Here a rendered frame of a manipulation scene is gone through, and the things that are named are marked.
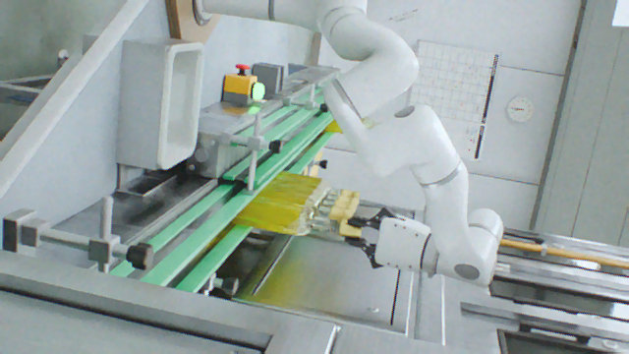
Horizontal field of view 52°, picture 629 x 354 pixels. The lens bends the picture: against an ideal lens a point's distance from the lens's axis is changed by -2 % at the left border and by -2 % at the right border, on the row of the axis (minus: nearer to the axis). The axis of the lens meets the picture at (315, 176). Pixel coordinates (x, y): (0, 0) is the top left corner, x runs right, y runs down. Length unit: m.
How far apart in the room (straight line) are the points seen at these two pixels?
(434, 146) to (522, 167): 6.39
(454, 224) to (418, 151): 0.14
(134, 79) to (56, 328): 0.77
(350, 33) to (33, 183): 0.57
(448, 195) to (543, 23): 6.23
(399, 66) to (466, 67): 6.13
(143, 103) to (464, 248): 0.61
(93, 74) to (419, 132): 0.53
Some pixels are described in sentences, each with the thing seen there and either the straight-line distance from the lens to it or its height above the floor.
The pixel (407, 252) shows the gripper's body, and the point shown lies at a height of 1.29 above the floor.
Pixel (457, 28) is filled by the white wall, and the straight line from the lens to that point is 7.26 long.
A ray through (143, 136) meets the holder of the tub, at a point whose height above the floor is 0.80.
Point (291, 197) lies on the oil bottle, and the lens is 1.42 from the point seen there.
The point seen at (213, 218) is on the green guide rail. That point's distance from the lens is 1.21.
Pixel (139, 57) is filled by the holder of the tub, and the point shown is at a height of 0.78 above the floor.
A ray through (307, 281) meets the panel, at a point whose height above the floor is 1.10.
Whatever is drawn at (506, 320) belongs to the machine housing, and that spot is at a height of 1.54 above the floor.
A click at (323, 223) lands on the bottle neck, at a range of 1.37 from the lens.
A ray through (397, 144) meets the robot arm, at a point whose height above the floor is 1.24.
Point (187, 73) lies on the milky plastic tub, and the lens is 1.33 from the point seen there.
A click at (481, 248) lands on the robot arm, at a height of 1.42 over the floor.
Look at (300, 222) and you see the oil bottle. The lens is 1.36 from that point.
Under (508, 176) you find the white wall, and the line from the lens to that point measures 7.49.
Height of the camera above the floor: 1.27
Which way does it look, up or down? 8 degrees down
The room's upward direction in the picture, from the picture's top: 100 degrees clockwise
